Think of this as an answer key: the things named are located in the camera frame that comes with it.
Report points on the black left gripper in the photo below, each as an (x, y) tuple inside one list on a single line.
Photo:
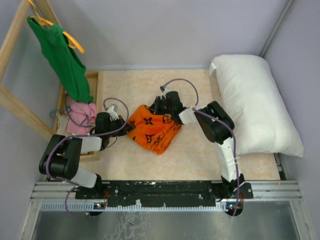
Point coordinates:
[(128, 127)]

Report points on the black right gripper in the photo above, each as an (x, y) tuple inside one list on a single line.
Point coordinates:
[(155, 107)]

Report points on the orange patterned pillowcase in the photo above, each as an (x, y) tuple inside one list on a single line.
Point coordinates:
[(151, 131)]

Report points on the white pillow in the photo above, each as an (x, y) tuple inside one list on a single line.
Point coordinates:
[(249, 95)]

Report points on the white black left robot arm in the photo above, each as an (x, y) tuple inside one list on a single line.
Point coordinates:
[(61, 158)]

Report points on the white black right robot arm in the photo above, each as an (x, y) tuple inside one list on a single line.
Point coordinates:
[(217, 127)]

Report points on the pink cloth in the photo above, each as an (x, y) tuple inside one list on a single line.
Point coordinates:
[(82, 116)]

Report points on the wooden tray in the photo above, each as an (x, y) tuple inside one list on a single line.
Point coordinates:
[(95, 81)]

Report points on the cream cloth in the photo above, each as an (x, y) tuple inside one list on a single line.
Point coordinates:
[(62, 125)]

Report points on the green tank top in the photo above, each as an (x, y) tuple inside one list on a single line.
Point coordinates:
[(64, 61)]

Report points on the yellow clothes hanger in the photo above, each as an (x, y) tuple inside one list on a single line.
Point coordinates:
[(71, 41)]

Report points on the wooden clothes rack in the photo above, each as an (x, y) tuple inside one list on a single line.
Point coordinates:
[(29, 88)]

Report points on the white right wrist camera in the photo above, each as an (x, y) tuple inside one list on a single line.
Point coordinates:
[(165, 90)]

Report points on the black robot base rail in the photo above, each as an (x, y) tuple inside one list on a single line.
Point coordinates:
[(170, 194)]

